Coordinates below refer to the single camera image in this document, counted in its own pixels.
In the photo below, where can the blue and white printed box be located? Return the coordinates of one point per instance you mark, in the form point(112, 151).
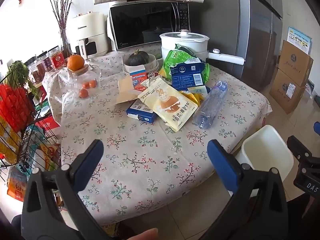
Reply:
point(300, 38)

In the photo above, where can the white electric pot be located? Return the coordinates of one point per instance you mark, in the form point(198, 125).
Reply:
point(175, 43)

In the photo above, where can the black microwave oven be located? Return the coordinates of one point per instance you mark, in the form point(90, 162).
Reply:
point(145, 22)

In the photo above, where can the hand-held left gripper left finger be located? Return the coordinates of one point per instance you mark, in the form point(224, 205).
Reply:
point(90, 160)

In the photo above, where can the clear plastic bottle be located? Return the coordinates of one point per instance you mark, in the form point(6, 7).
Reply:
point(212, 105)

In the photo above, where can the grey refrigerator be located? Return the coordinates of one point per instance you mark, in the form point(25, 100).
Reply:
point(250, 42)

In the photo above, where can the small orange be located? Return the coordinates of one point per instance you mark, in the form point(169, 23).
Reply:
point(85, 85)
point(93, 83)
point(83, 93)

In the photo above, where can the brown cardboard box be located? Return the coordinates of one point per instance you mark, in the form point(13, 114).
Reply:
point(295, 62)
point(287, 92)

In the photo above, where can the large orange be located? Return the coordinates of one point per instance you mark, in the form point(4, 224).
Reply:
point(75, 62)

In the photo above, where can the dark green pumpkin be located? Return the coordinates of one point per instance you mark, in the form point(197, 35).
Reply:
point(136, 58)

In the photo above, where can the yellow wrapper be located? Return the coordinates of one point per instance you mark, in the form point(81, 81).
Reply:
point(193, 99)

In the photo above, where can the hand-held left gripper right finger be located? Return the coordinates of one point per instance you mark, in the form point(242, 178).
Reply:
point(222, 165)

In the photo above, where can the yellow packet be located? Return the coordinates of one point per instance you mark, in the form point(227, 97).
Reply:
point(8, 140)

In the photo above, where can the person's left hand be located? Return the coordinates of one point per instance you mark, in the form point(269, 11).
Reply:
point(146, 234)

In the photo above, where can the orange printed bag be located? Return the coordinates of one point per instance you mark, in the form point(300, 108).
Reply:
point(17, 190)

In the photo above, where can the white plastic bin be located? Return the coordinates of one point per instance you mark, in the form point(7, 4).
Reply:
point(265, 155)

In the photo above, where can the cream bread bag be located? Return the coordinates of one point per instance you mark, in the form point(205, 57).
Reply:
point(167, 105)

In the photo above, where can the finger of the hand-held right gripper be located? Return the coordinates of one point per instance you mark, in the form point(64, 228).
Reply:
point(317, 128)
point(300, 147)

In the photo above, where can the glass pot lid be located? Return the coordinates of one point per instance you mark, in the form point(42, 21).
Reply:
point(185, 36)

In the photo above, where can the dark snack jar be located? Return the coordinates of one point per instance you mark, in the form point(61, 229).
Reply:
point(42, 65)

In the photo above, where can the dark blue carton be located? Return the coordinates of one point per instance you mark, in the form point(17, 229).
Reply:
point(185, 77)

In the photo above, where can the glass jar with cork lid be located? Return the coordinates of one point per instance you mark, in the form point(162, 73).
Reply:
point(75, 80)

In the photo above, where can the white flower print bowl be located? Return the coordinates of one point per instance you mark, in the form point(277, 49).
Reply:
point(152, 66)

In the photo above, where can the green snack bag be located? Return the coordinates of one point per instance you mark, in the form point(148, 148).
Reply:
point(175, 60)

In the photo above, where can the red packet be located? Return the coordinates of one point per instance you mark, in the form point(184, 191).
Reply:
point(15, 105)

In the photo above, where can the leafy green vegetable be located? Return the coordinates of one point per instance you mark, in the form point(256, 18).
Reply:
point(18, 72)

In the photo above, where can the cream air fryer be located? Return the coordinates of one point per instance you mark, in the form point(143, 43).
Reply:
point(92, 30)

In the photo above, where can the small pale box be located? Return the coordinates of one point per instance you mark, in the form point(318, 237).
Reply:
point(198, 90)

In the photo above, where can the glass vase with twigs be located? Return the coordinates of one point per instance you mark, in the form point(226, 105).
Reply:
point(65, 42)

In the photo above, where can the beige paper carton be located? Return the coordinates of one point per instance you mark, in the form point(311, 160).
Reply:
point(125, 90)

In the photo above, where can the floral tablecloth table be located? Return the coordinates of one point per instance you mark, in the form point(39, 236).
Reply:
point(140, 155)

